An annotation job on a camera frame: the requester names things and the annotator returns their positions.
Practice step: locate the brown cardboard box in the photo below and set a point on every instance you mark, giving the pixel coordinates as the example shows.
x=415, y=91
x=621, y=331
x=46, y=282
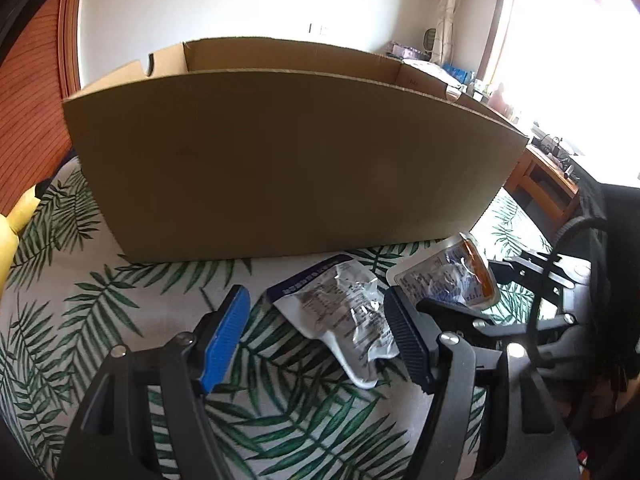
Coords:
x=300, y=170

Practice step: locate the dark cloth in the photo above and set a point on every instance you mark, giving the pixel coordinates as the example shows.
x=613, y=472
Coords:
x=620, y=260

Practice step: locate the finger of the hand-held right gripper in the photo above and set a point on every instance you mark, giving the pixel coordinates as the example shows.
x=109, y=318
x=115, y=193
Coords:
x=515, y=267
x=450, y=310

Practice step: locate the leaf-print bed cover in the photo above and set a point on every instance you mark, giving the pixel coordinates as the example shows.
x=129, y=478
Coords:
x=100, y=310

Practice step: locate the wooden headboard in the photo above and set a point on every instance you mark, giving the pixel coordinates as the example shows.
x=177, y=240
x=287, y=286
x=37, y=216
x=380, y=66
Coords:
x=35, y=110

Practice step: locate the silver white snack packet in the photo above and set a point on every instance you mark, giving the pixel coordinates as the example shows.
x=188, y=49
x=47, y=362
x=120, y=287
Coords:
x=345, y=310

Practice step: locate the beige curtain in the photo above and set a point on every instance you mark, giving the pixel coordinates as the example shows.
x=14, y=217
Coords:
x=455, y=10

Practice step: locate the white wall switch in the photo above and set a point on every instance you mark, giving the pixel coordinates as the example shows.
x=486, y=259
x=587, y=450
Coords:
x=319, y=29

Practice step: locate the white orange-edged snack packet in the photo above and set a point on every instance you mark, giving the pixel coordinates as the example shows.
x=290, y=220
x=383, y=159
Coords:
x=445, y=275

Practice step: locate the window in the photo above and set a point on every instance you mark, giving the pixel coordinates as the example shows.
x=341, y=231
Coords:
x=575, y=50

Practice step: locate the blue packets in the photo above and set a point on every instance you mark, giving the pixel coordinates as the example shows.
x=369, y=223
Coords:
x=457, y=72

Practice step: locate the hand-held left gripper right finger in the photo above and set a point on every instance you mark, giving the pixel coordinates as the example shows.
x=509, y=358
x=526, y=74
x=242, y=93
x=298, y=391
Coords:
x=405, y=340

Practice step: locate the stack of folded cloths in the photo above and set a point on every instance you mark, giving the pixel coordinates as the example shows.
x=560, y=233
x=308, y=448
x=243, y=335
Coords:
x=410, y=51

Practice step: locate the wooden side cabinet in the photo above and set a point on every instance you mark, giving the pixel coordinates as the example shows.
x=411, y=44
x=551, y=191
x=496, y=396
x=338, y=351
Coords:
x=545, y=185

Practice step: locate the yellow plush toy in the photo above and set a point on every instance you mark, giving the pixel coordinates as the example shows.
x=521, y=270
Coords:
x=15, y=240

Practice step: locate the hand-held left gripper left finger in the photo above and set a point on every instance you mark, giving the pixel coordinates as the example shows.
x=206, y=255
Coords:
x=225, y=340

